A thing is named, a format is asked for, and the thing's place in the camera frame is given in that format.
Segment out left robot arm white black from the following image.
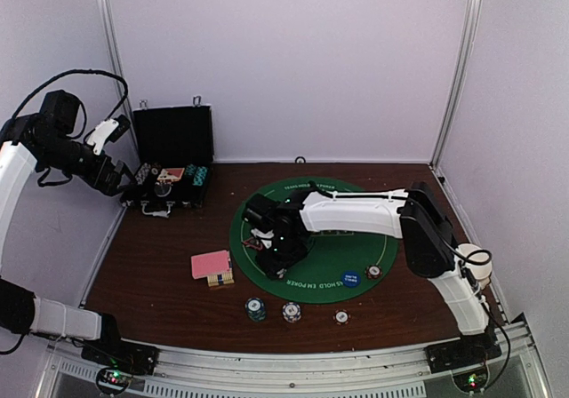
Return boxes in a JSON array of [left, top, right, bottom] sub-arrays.
[[1, 69, 136, 366]]

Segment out brown orange chip stack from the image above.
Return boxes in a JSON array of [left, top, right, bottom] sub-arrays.
[[333, 310, 350, 325]]

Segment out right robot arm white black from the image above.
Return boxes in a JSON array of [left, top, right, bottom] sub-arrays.
[[242, 182, 498, 364]]

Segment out blue tan chip row case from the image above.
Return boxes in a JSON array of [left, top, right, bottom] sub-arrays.
[[135, 163, 151, 186]]

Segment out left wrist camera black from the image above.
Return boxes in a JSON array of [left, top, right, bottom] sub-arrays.
[[40, 90, 87, 139]]

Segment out red-backed card deck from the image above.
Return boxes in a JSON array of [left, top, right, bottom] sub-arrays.
[[190, 250, 235, 288]]

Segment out teal chip row in case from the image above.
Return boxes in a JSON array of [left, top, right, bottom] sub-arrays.
[[184, 164, 209, 187]]

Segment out round green poker mat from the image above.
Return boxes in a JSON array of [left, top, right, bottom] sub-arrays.
[[229, 205, 399, 304]]

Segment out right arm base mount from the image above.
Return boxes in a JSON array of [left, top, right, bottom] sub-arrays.
[[425, 340, 502, 394]]

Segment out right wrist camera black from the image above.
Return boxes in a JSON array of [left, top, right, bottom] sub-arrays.
[[242, 194, 278, 233]]

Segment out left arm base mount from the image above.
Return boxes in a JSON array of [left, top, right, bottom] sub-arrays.
[[74, 341, 159, 396]]

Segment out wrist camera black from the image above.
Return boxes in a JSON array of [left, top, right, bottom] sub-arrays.
[[40, 90, 87, 139], [242, 194, 278, 233]]

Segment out stacked white bowls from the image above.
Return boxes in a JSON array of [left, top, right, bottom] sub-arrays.
[[457, 243, 493, 290]]

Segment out blue tan chip stack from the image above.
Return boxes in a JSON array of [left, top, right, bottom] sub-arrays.
[[282, 302, 301, 323]]

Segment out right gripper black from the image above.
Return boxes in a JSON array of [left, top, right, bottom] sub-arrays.
[[256, 233, 309, 279]]

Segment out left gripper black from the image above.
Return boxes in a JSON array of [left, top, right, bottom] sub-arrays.
[[40, 133, 137, 195]]

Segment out blue small blind button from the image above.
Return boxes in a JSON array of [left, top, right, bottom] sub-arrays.
[[341, 270, 362, 288]]

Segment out playing cards in case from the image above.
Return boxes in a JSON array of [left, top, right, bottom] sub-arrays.
[[156, 168, 185, 182]]

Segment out silver case handle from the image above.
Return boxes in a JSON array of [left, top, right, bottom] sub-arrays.
[[141, 206, 172, 219]]

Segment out clear round dealer puck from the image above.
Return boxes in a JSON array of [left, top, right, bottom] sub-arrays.
[[154, 182, 172, 198]]

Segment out black poker chip case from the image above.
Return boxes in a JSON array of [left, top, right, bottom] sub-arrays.
[[120, 105, 214, 209]]

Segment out blue green chip stack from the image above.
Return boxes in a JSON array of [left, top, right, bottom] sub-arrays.
[[244, 298, 267, 322]]

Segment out aluminium front rail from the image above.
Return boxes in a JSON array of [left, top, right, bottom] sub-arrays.
[[32, 320, 553, 397]]

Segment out triangular black red dealer button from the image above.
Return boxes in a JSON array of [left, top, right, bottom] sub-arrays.
[[242, 237, 263, 251]]

